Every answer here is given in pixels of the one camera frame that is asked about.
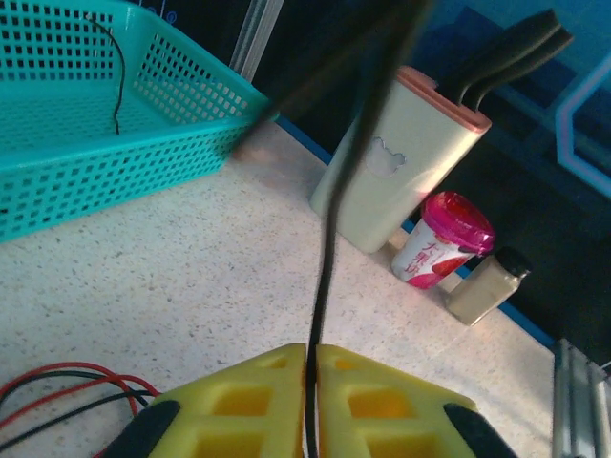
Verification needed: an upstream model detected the teal plastic basket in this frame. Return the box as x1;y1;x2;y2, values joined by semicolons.
0;0;281;244

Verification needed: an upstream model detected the thin black cable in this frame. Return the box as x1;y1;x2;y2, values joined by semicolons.
0;391;152;445
84;13;126;135
0;371;154;402
232;0;436;458

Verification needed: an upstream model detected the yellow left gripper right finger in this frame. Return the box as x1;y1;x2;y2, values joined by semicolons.
317;343;519;458

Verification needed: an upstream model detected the black knife handle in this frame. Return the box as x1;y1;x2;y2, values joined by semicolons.
455;9;562;104
465;27;575;115

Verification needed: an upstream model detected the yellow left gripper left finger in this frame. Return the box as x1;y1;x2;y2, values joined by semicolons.
102;343;306;458

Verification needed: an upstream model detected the beige knife block orange top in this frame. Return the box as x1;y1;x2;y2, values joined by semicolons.
308;66;493;254

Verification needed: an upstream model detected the thin red cable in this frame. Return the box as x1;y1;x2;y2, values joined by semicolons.
0;390;147;430
0;361;162;397

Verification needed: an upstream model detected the aluminium frame post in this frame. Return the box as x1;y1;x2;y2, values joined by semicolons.
230;0;284;82

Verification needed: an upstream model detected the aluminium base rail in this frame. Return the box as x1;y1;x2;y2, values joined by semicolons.
553;337;611;458

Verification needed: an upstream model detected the spice bottle black cap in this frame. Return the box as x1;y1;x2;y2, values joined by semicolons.
446;246;534;327

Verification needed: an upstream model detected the pink lidded yogurt cup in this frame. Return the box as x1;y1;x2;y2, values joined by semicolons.
390;190;496;291

